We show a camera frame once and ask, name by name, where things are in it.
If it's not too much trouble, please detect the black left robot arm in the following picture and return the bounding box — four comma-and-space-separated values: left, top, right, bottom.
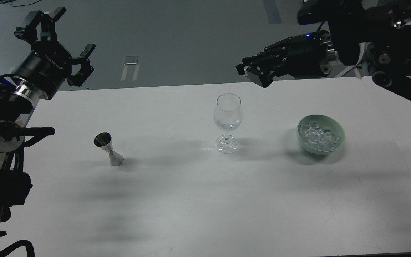
0, 7, 96, 257

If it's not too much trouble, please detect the grey tape on floor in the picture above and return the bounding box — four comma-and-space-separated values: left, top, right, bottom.
123, 55, 139, 66

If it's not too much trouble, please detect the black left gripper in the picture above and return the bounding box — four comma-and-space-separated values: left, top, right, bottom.
12, 7, 96, 100

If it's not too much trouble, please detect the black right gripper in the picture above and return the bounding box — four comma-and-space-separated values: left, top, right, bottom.
235, 32, 329, 88

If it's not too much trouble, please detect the clear wine glass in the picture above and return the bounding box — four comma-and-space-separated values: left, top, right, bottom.
214, 93, 243, 153

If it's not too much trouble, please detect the green bowl of ice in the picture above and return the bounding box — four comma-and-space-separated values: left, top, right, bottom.
296, 114, 346, 156

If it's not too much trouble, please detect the steel cocktail jigger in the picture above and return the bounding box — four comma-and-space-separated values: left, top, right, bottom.
93, 133, 124, 167

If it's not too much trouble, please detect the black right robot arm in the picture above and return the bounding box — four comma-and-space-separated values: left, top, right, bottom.
235, 0, 411, 101

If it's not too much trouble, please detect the white office chair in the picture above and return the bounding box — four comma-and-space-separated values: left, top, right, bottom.
329, 43, 370, 80

